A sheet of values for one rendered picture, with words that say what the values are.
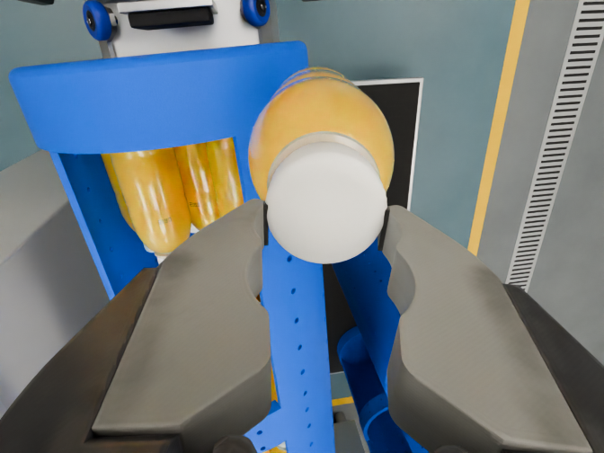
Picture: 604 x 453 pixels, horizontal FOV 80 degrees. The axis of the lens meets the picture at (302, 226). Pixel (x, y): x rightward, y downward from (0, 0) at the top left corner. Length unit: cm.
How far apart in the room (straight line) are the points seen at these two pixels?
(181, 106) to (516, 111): 178
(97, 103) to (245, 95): 11
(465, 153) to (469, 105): 21
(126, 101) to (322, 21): 130
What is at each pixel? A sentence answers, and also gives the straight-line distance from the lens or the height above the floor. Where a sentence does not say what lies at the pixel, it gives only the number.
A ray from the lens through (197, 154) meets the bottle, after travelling 45.
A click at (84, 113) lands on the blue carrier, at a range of 33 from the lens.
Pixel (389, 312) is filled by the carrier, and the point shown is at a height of 92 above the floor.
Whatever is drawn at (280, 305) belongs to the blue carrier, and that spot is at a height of 121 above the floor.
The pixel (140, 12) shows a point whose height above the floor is 105.
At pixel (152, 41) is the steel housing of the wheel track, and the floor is 93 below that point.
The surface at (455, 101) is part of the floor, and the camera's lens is 179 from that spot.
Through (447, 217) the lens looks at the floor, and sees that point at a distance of 197.
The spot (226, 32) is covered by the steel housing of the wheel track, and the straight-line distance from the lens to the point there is 60.
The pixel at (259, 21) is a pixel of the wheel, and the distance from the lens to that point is 55.
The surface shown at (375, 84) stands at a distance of 147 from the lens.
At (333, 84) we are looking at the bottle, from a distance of 16.
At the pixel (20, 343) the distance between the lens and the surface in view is 77.
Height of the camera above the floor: 153
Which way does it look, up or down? 62 degrees down
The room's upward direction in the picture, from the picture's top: 161 degrees clockwise
